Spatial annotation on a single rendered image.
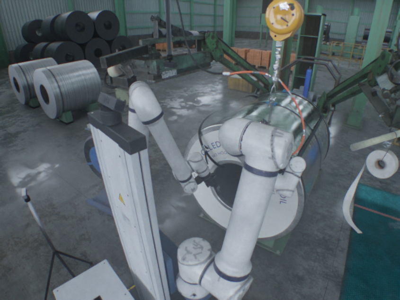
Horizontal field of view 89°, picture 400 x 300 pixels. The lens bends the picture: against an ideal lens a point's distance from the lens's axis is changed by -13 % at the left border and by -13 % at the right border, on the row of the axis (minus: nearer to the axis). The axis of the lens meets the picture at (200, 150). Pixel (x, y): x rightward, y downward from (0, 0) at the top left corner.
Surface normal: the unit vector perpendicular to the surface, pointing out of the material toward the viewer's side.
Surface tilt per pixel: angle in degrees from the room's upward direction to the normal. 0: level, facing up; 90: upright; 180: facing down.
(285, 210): 90
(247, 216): 76
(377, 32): 90
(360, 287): 0
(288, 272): 0
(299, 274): 0
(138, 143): 90
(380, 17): 90
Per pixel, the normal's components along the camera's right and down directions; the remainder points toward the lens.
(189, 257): -0.15, -0.84
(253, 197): -0.25, 0.25
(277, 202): -0.58, 0.40
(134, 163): 0.69, 0.36
